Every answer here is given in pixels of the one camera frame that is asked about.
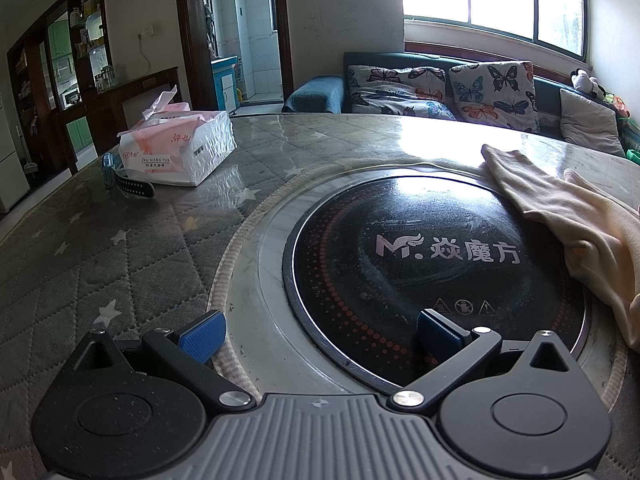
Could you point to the blue bathroom cabinet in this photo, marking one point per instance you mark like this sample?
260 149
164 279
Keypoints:
224 85

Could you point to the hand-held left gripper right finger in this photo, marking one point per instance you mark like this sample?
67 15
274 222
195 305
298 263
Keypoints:
440 332

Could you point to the round black induction cooktop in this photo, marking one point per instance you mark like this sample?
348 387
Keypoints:
400 210

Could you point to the white wall socket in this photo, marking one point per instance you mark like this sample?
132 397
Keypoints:
143 34

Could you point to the plain grey cushion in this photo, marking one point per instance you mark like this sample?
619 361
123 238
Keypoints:
590 120

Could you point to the pink tissue pack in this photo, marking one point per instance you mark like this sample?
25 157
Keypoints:
190 150

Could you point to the butterfly print cushion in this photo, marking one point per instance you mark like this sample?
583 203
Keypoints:
395 92
495 95

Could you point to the cream sweatshirt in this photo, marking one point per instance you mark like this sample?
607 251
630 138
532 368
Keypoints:
575 210

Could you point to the dark wooden door frame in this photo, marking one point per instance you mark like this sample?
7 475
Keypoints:
192 35

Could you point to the colourful plush toy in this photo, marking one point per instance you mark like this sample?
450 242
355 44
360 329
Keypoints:
619 105

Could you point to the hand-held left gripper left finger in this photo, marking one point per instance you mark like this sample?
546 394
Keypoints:
202 334

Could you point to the dark wooden display cabinet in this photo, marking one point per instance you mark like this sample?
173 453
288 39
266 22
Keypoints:
100 105

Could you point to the panda plush toy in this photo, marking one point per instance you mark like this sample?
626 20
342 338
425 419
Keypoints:
585 82

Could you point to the blue corner sofa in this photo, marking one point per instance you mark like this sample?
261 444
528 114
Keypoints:
320 92

